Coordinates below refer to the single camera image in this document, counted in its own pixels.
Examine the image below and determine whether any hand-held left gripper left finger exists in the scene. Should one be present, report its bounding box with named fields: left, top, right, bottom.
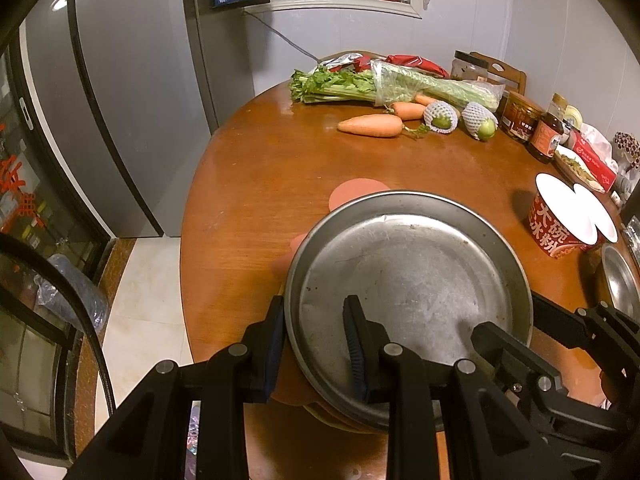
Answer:
left=64, top=295, right=287, bottom=480

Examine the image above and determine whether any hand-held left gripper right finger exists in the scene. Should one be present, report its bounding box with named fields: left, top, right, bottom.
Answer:
left=341, top=295, right=576, bottom=480

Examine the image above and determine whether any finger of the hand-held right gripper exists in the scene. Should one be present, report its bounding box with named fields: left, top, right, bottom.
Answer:
left=472, top=321, right=568, bottom=398
left=531, top=294, right=588, bottom=351

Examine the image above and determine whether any cream plastic plate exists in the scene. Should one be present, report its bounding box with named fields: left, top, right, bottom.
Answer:
left=300, top=400, right=396, bottom=433

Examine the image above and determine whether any large steel bowl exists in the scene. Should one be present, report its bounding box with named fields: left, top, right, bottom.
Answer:
left=595, top=242, right=640, bottom=321

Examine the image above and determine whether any red instant noodle cup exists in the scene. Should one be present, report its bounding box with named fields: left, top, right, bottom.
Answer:
left=527, top=173, right=603, bottom=260

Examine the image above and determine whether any round steel plate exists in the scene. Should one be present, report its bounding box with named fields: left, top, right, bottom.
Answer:
left=284, top=190, right=535, bottom=433

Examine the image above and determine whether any pink plastic plate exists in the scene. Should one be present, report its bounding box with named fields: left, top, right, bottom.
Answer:
left=272, top=178, right=393, bottom=408

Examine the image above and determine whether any white dish of pickled vegetables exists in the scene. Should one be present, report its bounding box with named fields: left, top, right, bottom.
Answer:
left=554, top=146, right=608, bottom=193

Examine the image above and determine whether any red tissue box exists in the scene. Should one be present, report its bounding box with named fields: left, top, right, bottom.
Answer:
left=570, top=125, right=621, bottom=193

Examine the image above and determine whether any brown sauce bottle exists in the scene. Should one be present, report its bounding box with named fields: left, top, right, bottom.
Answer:
left=528, top=93, right=572, bottom=164

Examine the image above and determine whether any dried flower ornament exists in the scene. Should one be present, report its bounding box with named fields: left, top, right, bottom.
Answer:
left=612, top=131, right=640, bottom=168

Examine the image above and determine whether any chili sauce jar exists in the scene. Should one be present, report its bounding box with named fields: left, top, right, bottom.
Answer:
left=501, top=91, right=545, bottom=142

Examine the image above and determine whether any clear plastic bag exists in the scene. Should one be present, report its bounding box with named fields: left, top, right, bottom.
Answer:
left=35, top=254, right=110, bottom=333

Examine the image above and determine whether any green fruit in foam net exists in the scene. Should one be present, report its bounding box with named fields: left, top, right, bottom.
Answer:
left=423, top=100, right=460, bottom=134
left=461, top=102, right=499, bottom=142

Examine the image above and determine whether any large carrot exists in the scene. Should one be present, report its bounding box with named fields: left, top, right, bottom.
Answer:
left=336, top=114, right=404, bottom=138

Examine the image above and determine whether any wooden chair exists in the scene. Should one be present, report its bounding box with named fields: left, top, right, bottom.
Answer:
left=470, top=51, right=527, bottom=96

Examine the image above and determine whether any small carrot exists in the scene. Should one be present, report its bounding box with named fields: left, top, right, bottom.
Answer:
left=390, top=102, right=427, bottom=121

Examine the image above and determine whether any glass jar with dark lid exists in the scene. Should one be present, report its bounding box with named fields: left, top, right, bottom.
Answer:
left=451, top=50, right=489, bottom=82

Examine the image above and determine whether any celery bunch in plastic bag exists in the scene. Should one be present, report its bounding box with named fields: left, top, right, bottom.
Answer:
left=291, top=59, right=506, bottom=113

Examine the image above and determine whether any glass door cabinet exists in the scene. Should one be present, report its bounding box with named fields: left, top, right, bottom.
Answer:
left=0, top=35, right=116, bottom=466

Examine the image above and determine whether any grey refrigerator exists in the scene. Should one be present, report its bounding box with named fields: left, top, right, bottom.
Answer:
left=25, top=0, right=221, bottom=238

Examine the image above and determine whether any red snack packet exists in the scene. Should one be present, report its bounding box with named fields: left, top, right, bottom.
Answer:
left=320, top=53, right=451, bottom=79

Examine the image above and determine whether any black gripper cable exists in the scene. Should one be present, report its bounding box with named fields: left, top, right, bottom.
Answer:
left=0, top=234, right=118, bottom=411

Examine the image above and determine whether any thin wall cable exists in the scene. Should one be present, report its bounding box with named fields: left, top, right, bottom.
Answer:
left=242, top=7, right=321, bottom=63

